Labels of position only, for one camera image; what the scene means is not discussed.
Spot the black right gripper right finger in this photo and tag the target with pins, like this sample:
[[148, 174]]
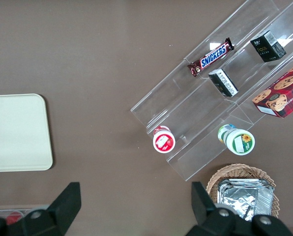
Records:
[[205, 211]]

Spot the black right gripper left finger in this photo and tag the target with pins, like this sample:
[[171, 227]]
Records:
[[60, 211]]

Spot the aluminium foil tray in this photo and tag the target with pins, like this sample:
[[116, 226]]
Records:
[[242, 199]]

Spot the light tan wicker basket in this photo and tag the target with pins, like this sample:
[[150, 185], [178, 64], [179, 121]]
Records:
[[235, 170]]

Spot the cream rectangular plastic tray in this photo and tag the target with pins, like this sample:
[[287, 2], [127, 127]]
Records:
[[16, 132]]

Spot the red drink bottle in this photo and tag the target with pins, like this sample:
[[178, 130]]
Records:
[[13, 217]]

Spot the green lid yogurt cup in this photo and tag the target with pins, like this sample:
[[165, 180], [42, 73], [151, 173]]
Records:
[[240, 142]]

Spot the red lid yogurt cup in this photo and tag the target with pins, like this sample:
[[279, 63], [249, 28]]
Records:
[[163, 142]]

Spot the clear acrylic stepped shelf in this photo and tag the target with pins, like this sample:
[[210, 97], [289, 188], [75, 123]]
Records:
[[198, 115]]

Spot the black box with white label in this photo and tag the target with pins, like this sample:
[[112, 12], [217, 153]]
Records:
[[222, 82]]

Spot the red chocolate chip cookie box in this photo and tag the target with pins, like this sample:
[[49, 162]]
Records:
[[281, 93]]

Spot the Snickers chocolate bar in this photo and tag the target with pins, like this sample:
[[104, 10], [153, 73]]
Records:
[[211, 57]]

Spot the black box with Face print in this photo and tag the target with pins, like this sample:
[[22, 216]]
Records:
[[265, 50]]

